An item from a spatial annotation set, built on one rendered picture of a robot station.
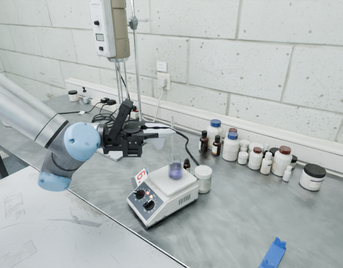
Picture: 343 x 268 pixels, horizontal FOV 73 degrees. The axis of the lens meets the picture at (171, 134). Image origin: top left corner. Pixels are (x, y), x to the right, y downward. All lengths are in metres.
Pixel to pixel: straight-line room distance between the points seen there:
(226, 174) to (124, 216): 0.41
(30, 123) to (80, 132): 0.09
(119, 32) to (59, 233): 0.71
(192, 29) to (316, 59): 0.52
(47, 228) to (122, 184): 0.27
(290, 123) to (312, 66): 0.23
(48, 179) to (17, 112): 0.18
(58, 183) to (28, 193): 0.34
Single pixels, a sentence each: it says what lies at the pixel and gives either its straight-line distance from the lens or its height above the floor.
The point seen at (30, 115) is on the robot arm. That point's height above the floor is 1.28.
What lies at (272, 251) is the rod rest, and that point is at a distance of 0.72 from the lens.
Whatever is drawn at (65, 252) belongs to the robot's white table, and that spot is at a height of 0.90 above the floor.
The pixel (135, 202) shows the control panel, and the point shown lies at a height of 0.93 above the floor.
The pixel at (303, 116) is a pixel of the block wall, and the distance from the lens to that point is 1.05.
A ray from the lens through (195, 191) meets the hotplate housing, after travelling 0.77.
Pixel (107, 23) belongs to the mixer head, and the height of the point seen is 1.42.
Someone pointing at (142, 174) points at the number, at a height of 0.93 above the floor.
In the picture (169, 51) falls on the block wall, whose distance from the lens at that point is 1.22.
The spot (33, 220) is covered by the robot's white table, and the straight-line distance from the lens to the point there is 0.85.
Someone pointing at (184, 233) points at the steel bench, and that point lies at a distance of 0.72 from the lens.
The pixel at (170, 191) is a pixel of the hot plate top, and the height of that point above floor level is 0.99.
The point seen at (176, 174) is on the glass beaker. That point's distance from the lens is 0.72.
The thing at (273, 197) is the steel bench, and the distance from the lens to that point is 0.88.
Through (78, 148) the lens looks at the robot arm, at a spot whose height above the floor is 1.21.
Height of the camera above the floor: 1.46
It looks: 28 degrees down
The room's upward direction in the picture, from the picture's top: straight up
